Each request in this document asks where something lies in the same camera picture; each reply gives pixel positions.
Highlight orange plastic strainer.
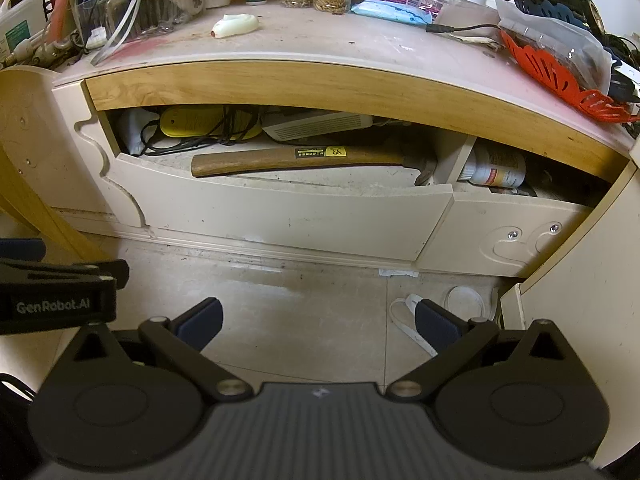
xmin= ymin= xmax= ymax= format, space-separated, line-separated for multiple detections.
xmin=499 ymin=29 xmax=640 ymax=124

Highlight wooden handle hammer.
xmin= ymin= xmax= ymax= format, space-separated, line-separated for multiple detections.
xmin=190 ymin=145 xmax=439 ymax=187

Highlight black adapter cable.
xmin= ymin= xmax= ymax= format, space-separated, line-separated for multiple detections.
xmin=425 ymin=22 xmax=504 ymax=37

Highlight clear plastic bag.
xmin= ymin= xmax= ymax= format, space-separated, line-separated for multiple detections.
xmin=494 ymin=0 xmax=614 ymax=97

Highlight white coiled cable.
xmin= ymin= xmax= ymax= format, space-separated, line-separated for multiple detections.
xmin=91 ymin=0 xmax=168 ymax=66

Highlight white plastic bag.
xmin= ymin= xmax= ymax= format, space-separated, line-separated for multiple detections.
xmin=116 ymin=109 xmax=162 ymax=156

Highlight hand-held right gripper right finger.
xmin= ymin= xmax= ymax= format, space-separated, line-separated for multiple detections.
xmin=385 ymin=299 xmax=568 ymax=403

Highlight white oval switch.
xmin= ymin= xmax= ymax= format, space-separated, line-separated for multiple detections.
xmin=212 ymin=13 xmax=260 ymax=39

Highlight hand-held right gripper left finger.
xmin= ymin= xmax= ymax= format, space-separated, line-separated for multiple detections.
xmin=74 ymin=297 xmax=253 ymax=403

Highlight wide cream drawer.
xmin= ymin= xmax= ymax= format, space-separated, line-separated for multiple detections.
xmin=106 ymin=152 xmax=454 ymax=262

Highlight white flat box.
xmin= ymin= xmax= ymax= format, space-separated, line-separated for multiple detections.
xmin=262 ymin=112 xmax=374 ymax=144

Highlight red plastic item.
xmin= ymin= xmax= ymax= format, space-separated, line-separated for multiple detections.
xmin=45 ymin=0 xmax=77 ymax=47

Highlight blue face mask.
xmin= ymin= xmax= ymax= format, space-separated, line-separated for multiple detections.
xmin=349 ymin=0 xmax=434 ymax=25

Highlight yellow flat device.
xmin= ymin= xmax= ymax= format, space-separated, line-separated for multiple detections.
xmin=159 ymin=105 xmax=264 ymax=142

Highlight white bottle orange label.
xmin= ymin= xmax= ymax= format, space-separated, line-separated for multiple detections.
xmin=459 ymin=142 xmax=527 ymax=189

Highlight grey cable plugs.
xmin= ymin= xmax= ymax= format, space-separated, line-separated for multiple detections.
xmin=0 ymin=34 xmax=77 ymax=69

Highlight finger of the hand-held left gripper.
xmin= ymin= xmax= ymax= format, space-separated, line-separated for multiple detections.
xmin=0 ymin=238 xmax=47 ymax=260
xmin=0 ymin=258 xmax=130 ymax=290

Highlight small cream drawer with screws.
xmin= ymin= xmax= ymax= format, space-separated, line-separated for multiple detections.
xmin=419 ymin=182 xmax=597 ymax=279

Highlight white jug green label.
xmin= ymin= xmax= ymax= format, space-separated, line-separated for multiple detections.
xmin=0 ymin=0 xmax=49 ymax=62

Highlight clear plastic box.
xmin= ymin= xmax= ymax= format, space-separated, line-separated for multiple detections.
xmin=69 ymin=0 xmax=168 ymax=47

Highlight blue scalloped plastic piece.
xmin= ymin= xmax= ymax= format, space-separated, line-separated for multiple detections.
xmin=514 ymin=0 xmax=585 ymax=27

